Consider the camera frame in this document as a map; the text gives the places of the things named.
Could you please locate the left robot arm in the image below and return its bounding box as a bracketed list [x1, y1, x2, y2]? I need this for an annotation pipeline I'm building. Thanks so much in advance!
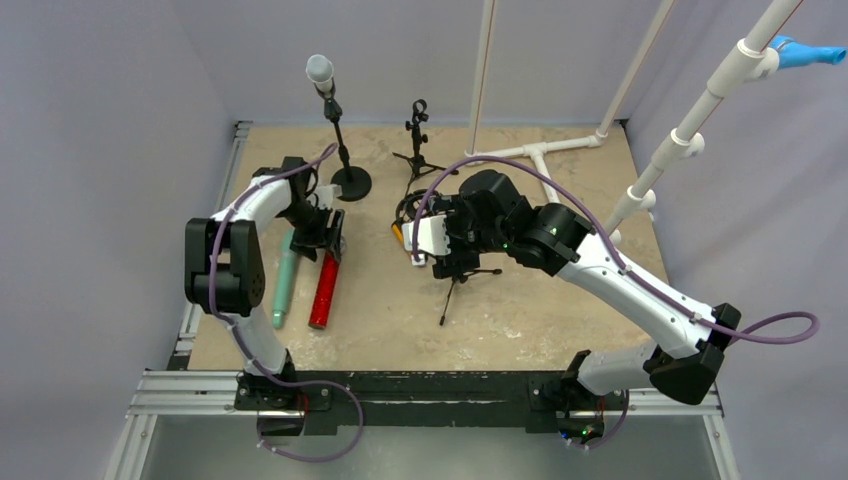
[184, 157, 345, 409]

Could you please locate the grey white microphone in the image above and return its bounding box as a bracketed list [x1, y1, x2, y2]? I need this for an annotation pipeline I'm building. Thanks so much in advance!
[305, 54, 334, 94]

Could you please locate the mint green microphone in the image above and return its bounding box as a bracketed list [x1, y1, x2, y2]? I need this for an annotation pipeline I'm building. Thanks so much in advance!
[271, 230, 299, 329]

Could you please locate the black tripod shockmount stand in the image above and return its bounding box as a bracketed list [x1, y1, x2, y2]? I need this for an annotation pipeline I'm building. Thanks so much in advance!
[392, 189, 503, 327]

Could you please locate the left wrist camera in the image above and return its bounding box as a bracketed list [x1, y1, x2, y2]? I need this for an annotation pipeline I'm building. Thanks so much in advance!
[315, 184, 342, 208]

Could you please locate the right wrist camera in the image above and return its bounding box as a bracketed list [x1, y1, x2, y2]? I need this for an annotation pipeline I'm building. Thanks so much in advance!
[401, 214, 451, 267]

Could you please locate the red glitter microphone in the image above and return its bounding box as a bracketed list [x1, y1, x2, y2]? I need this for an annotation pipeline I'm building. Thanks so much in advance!
[308, 252, 340, 330]

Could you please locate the black round-base mic stand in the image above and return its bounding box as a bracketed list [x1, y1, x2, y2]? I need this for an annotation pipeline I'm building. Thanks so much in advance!
[323, 81, 373, 202]

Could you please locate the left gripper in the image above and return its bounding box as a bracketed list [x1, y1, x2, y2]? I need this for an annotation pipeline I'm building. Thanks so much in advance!
[280, 202, 343, 263]

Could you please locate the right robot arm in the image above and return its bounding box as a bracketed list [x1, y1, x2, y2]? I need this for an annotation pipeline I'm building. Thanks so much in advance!
[418, 169, 741, 407]

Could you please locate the blue pipe fitting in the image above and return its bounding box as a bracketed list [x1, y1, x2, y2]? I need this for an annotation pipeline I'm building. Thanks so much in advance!
[769, 35, 847, 70]

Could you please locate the black tripod mic stand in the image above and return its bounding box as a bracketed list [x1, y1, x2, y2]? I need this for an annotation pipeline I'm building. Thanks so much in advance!
[392, 99, 446, 194]

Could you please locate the white PVC pipe frame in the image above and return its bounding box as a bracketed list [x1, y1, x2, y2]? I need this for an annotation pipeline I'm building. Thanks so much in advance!
[462, 0, 806, 246]

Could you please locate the yellow utility knife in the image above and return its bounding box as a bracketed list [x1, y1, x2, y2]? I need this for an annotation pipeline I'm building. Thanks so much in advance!
[391, 222, 405, 246]

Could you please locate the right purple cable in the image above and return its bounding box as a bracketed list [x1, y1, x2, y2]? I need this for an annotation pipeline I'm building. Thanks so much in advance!
[410, 154, 821, 347]

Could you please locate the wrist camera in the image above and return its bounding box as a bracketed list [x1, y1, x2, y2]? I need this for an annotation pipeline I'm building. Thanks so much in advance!
[401, 214, 451, 267]
[315, 184, 342, 208]

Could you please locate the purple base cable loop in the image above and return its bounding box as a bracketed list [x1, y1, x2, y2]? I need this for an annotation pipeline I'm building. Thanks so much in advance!
[256, 382, 367, 466]

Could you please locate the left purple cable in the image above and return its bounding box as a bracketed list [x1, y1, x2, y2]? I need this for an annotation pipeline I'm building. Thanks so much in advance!
[207, 142, 340, 389]

